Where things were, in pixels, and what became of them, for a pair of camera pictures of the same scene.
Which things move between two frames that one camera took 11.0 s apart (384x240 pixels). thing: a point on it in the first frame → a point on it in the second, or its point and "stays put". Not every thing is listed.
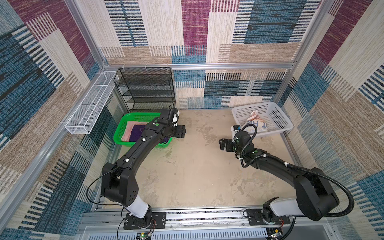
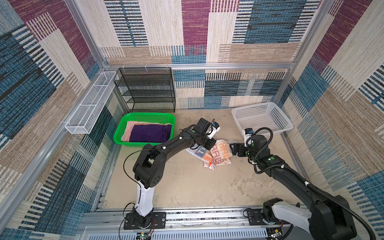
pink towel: [126, 135] stays put
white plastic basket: [276, 120] stays put
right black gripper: [228, 142] → [236, 146]
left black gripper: [180, 129] → [212, 143]
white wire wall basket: [82, 121] stays put
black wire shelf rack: [146, 89] stays put
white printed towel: [261, 126] → [220, 153]
